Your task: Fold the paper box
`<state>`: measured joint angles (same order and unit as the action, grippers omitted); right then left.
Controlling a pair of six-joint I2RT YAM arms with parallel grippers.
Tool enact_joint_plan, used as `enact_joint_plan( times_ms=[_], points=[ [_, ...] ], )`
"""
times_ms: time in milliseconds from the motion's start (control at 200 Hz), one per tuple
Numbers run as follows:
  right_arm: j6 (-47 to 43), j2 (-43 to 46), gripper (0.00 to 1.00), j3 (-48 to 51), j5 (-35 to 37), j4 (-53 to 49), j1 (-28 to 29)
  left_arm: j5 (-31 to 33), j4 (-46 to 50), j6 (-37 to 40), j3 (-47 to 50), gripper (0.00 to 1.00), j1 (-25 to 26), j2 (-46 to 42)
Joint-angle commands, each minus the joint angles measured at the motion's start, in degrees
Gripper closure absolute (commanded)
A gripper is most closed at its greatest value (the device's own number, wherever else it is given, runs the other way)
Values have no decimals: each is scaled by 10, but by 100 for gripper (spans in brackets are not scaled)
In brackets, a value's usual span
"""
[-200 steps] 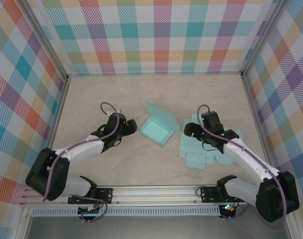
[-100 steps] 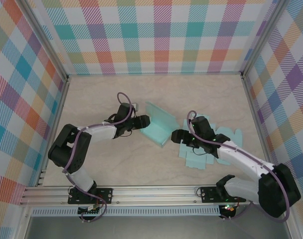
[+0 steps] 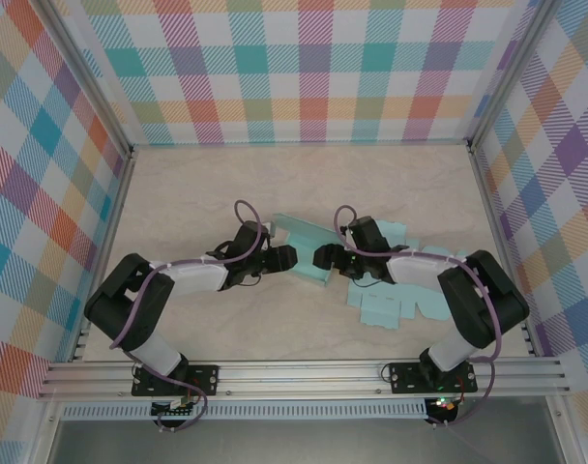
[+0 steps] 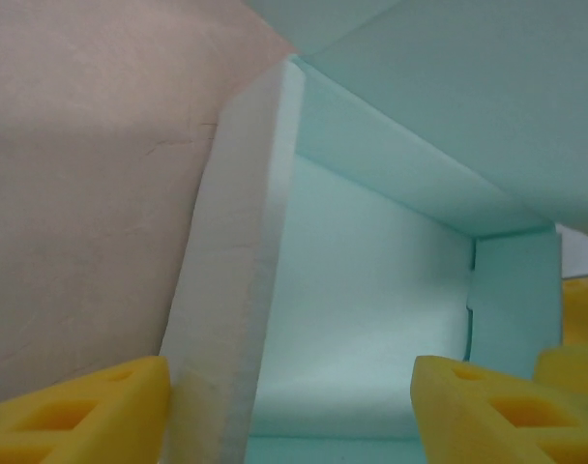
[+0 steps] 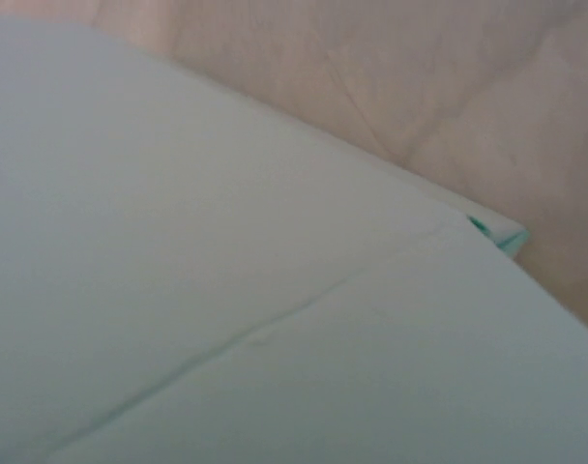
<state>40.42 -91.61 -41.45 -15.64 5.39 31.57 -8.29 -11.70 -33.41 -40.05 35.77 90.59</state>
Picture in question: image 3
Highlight grey metal base plate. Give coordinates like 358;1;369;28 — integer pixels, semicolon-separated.
46;419;566;464

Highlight light teal paper box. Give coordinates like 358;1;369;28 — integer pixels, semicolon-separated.
271;212;344;290
345;218;470;332

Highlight white slotted cable duct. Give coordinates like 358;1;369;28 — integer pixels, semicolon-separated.
61;403;429;421

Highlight plaid patterned backdrop panel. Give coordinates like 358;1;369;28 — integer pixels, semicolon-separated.
475;0;588;464
0;0;131;464
46;0;551;146

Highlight small electronics board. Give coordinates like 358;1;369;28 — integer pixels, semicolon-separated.
151;399;197;420
427;395;460;416

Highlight aluminium frame post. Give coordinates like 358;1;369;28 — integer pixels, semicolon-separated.
32;0;135;159
465;0;561;151

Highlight aluminium side floor rail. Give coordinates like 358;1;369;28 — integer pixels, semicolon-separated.
71;147;136;363
466;144;538;358

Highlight long aluminium mounting rail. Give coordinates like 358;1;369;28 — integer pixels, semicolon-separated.
37;357;571;401

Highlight thin aluminium floor rail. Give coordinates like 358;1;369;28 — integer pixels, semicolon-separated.
129;139;472;149

